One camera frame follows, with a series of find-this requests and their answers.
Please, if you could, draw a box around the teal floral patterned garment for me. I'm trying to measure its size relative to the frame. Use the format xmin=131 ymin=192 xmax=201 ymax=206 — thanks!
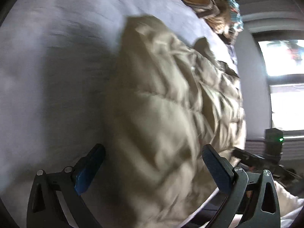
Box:
xmin=207 ymin=0 xmax=243 ymax=38

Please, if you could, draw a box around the beige puffer jacket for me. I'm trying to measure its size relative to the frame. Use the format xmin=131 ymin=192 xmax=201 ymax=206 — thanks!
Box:
xmin=104 ymin=17 xmax=246 ymax=227

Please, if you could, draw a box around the bright window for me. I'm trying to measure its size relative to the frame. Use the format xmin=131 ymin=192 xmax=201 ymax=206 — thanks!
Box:
xmin=258 ymin=40 xmax=303 ymax=131

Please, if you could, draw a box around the lavender bed blanket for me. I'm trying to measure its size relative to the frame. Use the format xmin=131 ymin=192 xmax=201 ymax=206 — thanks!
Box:
xmin=1 ymin=0 xmax=231 ymax=227

